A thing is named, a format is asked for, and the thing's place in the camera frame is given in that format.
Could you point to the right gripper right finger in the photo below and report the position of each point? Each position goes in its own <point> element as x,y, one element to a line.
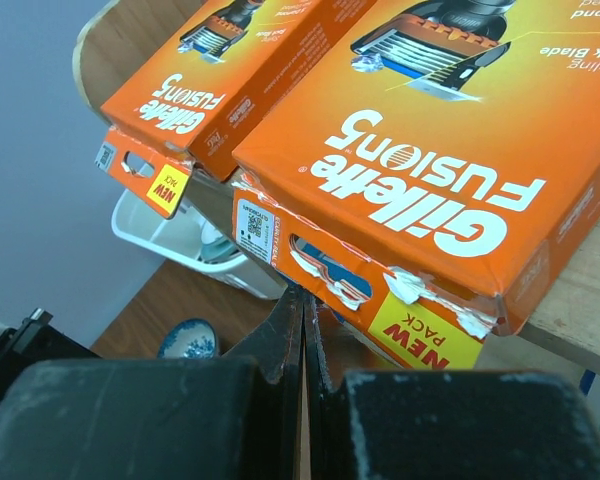
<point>372,420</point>

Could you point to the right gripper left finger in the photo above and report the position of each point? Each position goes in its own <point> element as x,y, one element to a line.
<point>230,417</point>

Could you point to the blue patterned small bowl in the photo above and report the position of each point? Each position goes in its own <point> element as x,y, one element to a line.
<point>191,339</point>

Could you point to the wooden two-tier shelf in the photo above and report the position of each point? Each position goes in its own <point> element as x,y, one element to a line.
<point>124,34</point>

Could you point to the orange razor package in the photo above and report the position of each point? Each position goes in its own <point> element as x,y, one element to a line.
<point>448,152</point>
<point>194,100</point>

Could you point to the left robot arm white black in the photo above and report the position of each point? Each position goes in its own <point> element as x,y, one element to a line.
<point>35,340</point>

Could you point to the white plastic dish basket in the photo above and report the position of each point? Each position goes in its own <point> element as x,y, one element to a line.
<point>190,240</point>

